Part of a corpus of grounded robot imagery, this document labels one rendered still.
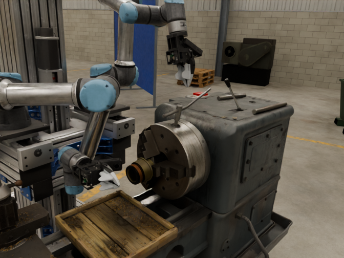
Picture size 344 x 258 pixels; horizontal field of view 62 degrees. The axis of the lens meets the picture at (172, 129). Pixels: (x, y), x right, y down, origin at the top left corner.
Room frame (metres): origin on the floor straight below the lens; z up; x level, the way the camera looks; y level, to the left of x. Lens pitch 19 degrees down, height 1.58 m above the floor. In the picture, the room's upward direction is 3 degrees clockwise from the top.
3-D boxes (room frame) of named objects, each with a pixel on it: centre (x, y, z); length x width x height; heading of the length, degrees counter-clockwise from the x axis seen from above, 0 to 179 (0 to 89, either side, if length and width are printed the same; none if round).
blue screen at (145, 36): (7.94, 1.21, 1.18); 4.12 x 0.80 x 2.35; 23
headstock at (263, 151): (1.39, -0.26, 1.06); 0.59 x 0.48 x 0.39; 136
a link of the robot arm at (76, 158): (1.00, 0.34, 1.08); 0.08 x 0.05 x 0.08; 136
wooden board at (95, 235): (0.89, 0.19, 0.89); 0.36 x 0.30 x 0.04; 46
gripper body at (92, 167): (0.94, 0.29, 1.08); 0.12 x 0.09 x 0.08; 46
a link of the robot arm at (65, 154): (1.06, 0.40, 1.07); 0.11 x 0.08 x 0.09; 46
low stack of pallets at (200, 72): (9.40, -0.72, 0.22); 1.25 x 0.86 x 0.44; 154
